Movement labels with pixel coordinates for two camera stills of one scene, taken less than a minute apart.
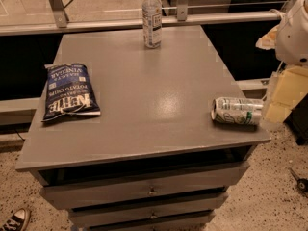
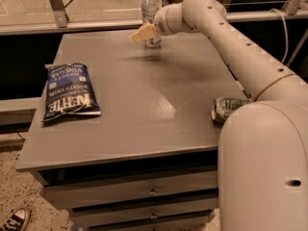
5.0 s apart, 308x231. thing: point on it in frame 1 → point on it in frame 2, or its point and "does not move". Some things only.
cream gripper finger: (288, 88) → (168, 20)
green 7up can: (241, 111) does not move
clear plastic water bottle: (152, 18) does not move
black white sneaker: (17, 221) does not move
